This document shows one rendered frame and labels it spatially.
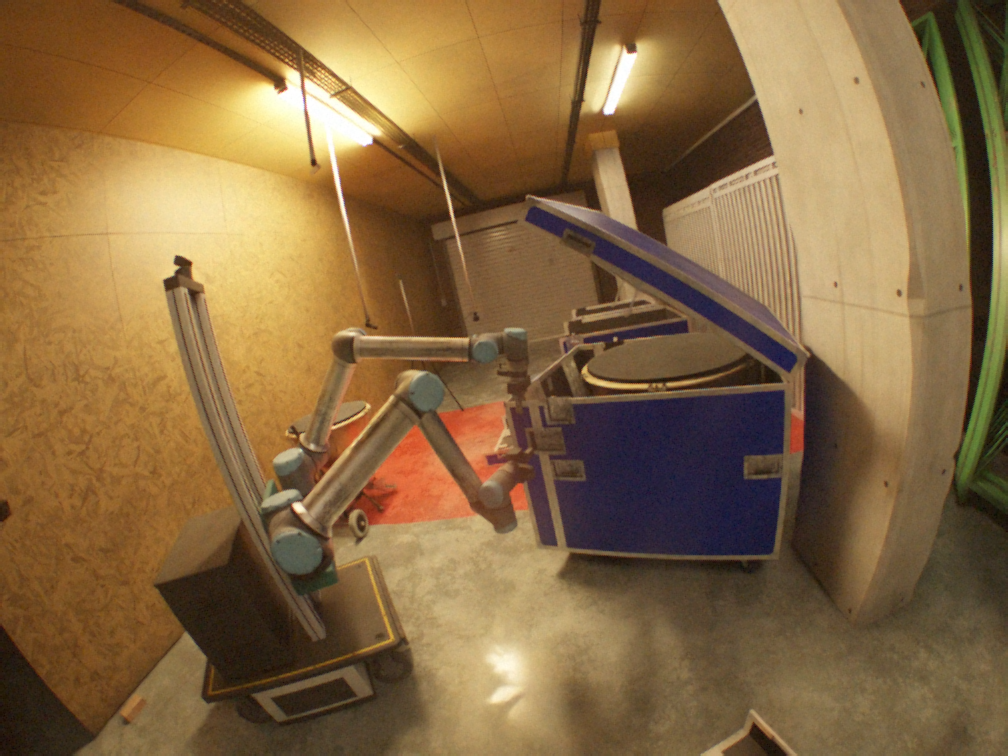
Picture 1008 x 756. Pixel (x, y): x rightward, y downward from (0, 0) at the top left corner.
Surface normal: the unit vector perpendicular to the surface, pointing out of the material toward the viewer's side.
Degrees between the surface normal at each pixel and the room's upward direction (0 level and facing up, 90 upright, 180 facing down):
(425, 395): 86
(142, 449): 90
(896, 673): 0
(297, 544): 92
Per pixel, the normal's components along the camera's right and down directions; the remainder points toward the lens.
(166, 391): 0.97, -0.18
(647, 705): -0.22, -0.95
